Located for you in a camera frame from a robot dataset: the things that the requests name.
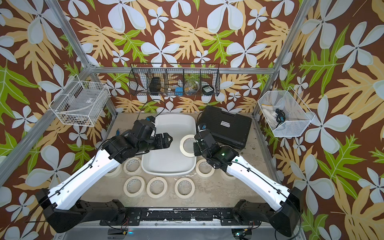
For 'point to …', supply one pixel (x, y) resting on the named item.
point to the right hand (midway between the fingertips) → (196, 142)
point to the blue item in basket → (179, 91)
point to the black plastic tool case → (228, 129)
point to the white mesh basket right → (298, 115)
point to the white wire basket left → (80, 102)
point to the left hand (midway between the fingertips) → (168, 138)
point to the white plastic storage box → (169, 161)
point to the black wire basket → (175, 79)
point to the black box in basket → (155, 85)
